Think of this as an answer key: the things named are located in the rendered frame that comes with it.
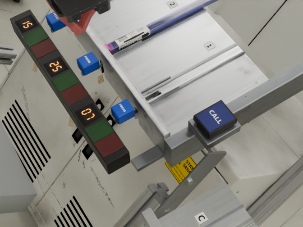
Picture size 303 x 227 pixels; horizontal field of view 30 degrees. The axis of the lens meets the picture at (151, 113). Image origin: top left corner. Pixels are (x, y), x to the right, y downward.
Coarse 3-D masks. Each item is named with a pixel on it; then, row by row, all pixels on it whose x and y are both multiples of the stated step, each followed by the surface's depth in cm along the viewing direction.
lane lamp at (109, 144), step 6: (114, 132) 86; (108, 138) 86; (114, 138) 86; (96, 144) 85; (102, 144) 85; (108, 144) 85; (114, 144) 85; (120, 144) 85; (102, 150) 85; (108, 150) 85; (114, 150) 85; (102, 156) 84
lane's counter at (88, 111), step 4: (88, 104) 89; (92, 104) 89; (84, 108) 89; (88, 108) 89; (92, 108) 89; (76, 112) 88; (80, 112) 88; (84, 112) 88; (88, 112) 88; (92, 112) 88; (96, 112) 88; (80, 116) 88; (84, 116) 88; (88, 116) 88; (92, 116) 88; (96, 116) 88; (100, 116) 88; (80, 120) 87; (84, 120) 87; (88, 120) 87; (92, 120) 87; (84, 124) 87
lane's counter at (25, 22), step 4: (28, 16) 99; (20, 20) 98; (24, 20) 98; (28, 20) 98; (32, 20) 98; (16, 24) 98; (20, 24) 98; (24, 24) 98; (28, 24) 98; (32, 24) 98; (36, 24) 98; (20, 28) 97; (24, 28) 97; (28, 28) 97
